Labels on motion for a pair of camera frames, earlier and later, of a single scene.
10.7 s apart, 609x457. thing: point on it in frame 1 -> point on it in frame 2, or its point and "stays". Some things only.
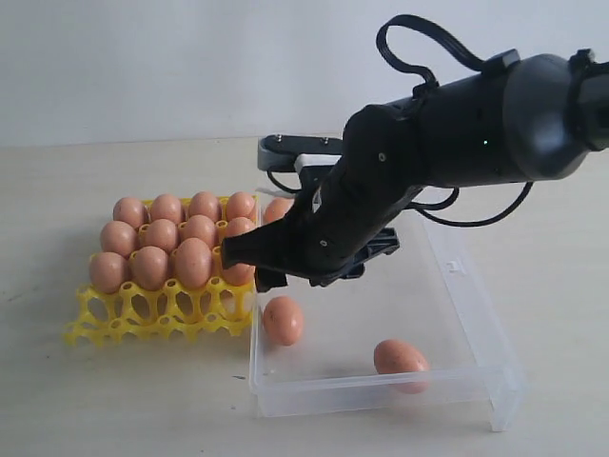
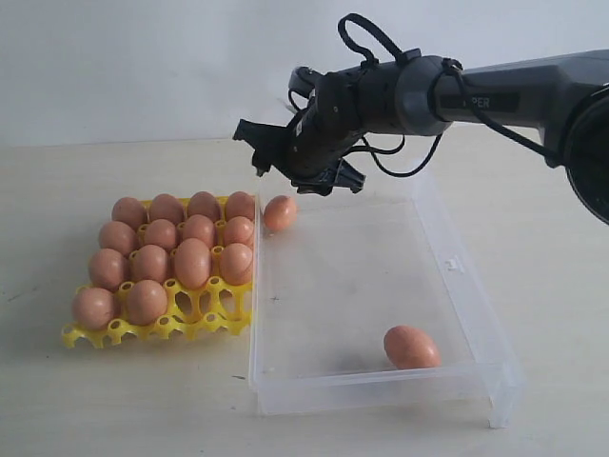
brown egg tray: x=128 y=210 stays
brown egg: x=393 y=356 -> x=410 y=348
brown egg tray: x=204 y=203 stays
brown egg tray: x=239 y=226 stays
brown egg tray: x=240 y=204 stays
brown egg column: x=108 y=270 stays
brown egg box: x=276 y=208 stays
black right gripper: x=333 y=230 -> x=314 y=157
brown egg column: x=284 y=320 -> x=92 y=308
